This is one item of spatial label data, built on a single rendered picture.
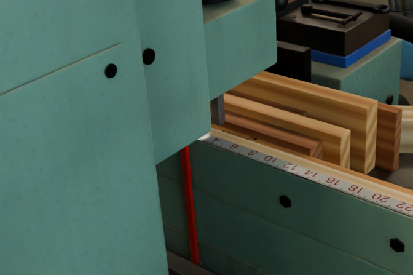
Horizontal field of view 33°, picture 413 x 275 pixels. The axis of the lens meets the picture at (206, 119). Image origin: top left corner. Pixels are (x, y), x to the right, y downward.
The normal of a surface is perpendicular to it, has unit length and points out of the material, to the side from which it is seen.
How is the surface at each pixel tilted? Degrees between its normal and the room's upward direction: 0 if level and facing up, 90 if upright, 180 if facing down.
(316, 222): 90
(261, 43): 90
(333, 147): 90
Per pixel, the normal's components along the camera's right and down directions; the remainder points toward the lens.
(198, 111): 0.76, 0.25
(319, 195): -0.65, 0.39
